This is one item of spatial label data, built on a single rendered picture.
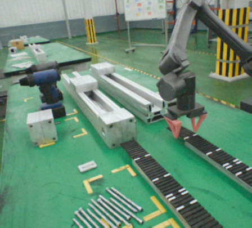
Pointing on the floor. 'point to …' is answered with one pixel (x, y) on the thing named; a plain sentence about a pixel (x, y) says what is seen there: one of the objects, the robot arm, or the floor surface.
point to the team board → (145, 3)
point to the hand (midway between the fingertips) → (185, 132)
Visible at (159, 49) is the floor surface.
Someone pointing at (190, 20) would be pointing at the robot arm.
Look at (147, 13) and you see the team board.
